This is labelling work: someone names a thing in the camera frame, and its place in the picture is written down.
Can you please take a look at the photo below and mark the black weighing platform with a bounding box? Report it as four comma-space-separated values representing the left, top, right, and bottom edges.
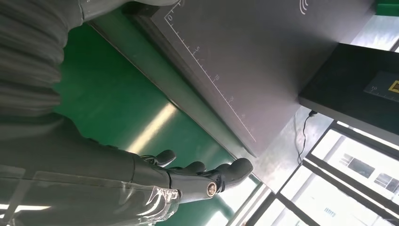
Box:
121, 0, 376, 158

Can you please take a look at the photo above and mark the green plastic basket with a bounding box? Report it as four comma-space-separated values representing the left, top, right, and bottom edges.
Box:
375, 0, 399, 17

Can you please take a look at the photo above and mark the green conveyor belt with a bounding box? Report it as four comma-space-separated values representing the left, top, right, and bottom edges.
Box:
53, 23, 261, 226

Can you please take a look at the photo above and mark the black scanner column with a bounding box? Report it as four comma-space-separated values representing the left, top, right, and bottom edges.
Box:
298, 43, 399, 146

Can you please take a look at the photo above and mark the thin black cable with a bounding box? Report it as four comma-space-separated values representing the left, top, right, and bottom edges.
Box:
294, 110, 318, 165

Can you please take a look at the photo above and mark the black window frame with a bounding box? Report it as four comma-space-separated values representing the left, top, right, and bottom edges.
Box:
229, 120, 399, 226

